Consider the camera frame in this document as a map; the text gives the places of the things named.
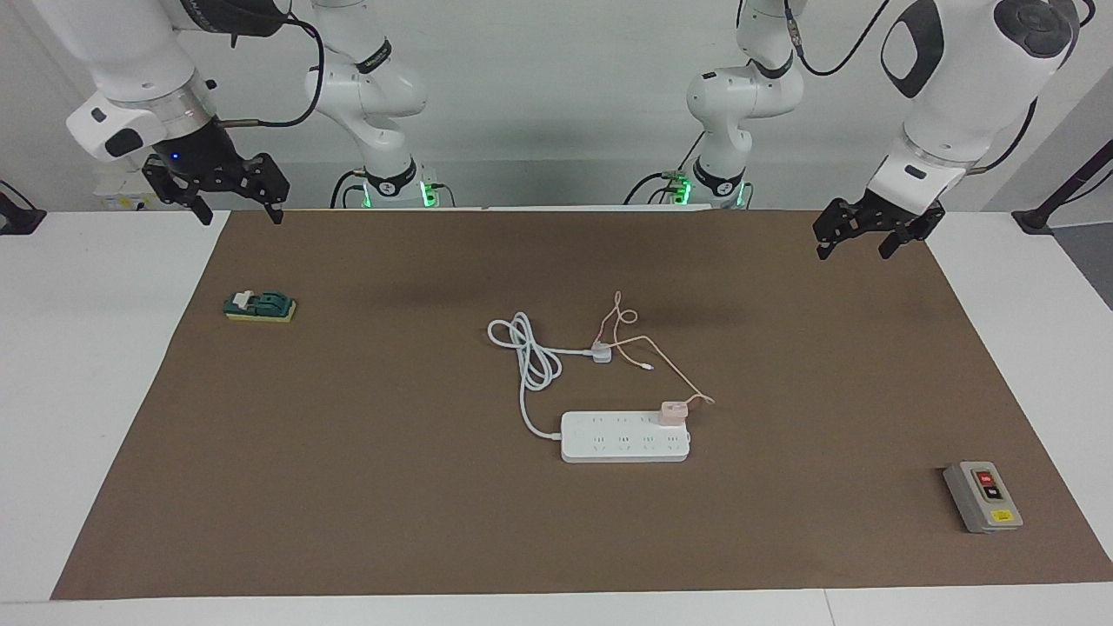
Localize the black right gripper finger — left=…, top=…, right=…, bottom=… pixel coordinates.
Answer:
left=142, top=155, right=215, bottom=227
left=228, top=153, right=291, bottom=225

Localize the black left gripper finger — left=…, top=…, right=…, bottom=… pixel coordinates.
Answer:
left=878, top=224, right=936, bottom=260
left=813, top=198, right=870, bottom=260

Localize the pink charger with cable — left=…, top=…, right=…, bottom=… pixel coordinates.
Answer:
left=594, top=291, right=716, bottom=427

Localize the white power strip with cord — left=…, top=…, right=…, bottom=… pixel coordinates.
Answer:
left=487, top=311, right=692, bottom=464

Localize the white box with yellow label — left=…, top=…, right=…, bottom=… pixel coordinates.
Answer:
left=94, top=165, right=175, bottom=212

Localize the black clamp with slanted rod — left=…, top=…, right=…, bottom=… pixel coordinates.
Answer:
left=1012, top=139, right=1113, bottom=236

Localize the black table clamp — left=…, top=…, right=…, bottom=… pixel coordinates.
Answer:
left=0, top=180, right=47, bottom=236

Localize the brown paper mat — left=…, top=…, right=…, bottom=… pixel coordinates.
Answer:
left=50, top=209, right=1113, bottom=601

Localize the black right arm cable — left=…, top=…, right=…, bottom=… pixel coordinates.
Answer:
left=213, top=13, right=325, bottom=130

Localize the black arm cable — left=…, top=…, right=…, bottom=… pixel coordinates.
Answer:
left=783, top=0, right=1096, bottom=175
left=213, top=13, right=325, bottom=130

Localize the black base cable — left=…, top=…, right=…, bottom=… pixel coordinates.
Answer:
left=330, top=170, right=370, bottom=210
left=623, top=172, right=675, bottom=206

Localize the green knife switch yellow base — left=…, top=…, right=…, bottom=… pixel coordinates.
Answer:
left=223, top=290, right=298, bottom=324

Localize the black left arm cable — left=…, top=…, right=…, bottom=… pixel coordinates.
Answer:
left=783, top=0, right=1096, bottom=175

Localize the grey push-button switch box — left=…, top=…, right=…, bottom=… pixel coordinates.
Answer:
left=943, top=461, right=1024, bottom=534

